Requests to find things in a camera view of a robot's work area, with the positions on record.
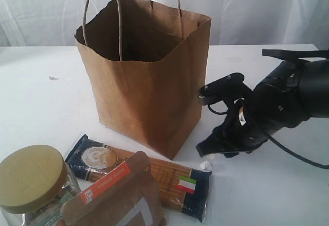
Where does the black camera cable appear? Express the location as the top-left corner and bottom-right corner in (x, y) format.
(207, 97), (329, 169)

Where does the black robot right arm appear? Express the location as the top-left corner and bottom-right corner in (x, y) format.
(196, 49), (328, 158)

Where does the white curtain backdrop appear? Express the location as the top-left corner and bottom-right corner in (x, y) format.
(1, 0), (328, 49)

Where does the glass jar gold lid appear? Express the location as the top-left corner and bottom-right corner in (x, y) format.
(1, 145), (81, 225)

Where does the brown kraft pouch orange label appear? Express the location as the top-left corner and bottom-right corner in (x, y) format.
(61, 151), (166, 225)

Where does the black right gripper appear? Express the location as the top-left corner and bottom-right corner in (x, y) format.
(196, 99), (270, 158)

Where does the brown paper bag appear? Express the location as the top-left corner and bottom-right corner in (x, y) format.
(75, 0), (211, 159)

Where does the spaghetti packet dark blue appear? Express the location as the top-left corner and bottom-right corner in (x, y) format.
(65, 134), (212, 222)

